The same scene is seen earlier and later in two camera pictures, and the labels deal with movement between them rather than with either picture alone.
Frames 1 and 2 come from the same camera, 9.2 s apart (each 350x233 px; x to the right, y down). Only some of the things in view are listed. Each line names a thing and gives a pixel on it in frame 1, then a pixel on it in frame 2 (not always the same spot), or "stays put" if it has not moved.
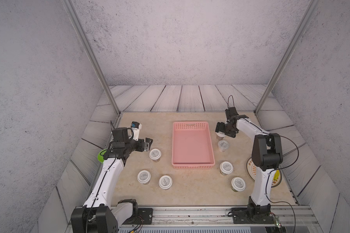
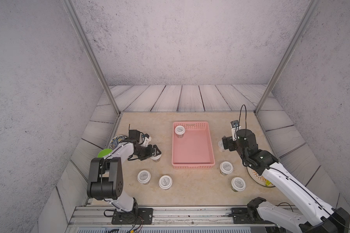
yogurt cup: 155,154 stays put
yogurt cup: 226,167 stays put
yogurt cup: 220,135 to 180,130
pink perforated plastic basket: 192,147 stays put
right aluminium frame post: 309,12 stays put
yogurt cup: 238,184 stays put
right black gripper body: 225,128 to 232,145
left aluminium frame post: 68,6 stays put
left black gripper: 147,145 to 150,154
